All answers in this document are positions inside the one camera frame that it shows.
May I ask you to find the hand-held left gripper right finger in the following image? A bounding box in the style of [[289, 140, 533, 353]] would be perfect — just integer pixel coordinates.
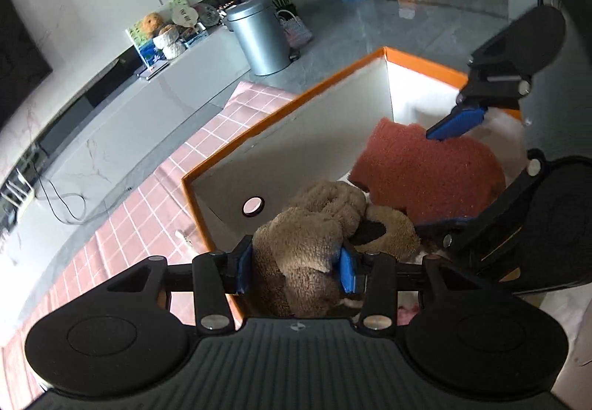
[[340, 247, 512, 339]]

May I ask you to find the green and blue painting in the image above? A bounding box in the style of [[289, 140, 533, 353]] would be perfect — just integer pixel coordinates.
[[126, 0, 191, 68]]

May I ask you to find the red sponge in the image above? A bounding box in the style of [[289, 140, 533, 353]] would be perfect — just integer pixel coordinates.
[[349, 116, 506, 226]]

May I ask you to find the pink checked tablecloth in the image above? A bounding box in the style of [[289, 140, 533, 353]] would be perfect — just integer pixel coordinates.
[[0, 81, 306, 392]]

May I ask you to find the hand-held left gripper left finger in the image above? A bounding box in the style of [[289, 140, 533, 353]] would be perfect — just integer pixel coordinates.
[[107, 236, 255, 337]]

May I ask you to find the white terry bib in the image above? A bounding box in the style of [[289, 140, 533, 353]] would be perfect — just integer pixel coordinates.
[[485, 108, 529, 179]]

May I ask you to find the small teddy bear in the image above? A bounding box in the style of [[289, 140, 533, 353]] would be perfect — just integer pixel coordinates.
[[140, 12, 164, 39]]

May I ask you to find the orange cardboard box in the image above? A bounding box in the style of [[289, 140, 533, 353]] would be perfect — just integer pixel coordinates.
[[181, 46, 528, 332]]

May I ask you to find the black television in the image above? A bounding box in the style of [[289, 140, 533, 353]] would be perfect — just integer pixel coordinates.
[[0, 0, 53, 131]]

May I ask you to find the pink knitted hat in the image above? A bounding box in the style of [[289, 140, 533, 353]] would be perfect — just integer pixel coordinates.
[[397, 305, 421, 326]]

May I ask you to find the woven basket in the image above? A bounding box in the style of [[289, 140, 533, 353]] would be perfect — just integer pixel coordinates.
[[276, 10, 314, 51]]

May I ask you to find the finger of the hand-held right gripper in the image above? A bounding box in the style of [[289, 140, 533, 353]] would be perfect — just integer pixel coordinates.
[[424, 61, 532, 142], [414, 149, 547, 254]]

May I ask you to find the marble television console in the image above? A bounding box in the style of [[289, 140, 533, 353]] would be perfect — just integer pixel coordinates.
[[0, 28, 253, 346]]

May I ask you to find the tablet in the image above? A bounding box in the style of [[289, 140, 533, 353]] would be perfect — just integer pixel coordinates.
[[138, 61, 170, 80]]

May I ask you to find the grey metal trash can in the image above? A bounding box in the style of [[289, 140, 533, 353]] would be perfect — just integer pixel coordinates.
[[223, 0, 293, 77]]

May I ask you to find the black cable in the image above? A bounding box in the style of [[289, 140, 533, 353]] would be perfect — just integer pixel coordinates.
[[34, 164, 87, 224]]

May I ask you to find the white router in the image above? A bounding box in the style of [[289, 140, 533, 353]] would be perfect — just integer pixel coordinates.
[[0, 167, 36, 213]]

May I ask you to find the round hand fan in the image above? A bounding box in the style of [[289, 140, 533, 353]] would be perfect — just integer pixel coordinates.
[[172, 5, 195, 28]]

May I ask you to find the decorative plate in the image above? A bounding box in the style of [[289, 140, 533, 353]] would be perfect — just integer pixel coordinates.
[[194, 3, 223, 28]]

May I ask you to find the brown plush toy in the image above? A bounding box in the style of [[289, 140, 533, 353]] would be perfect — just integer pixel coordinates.
[[252, 180, 421, 318]]

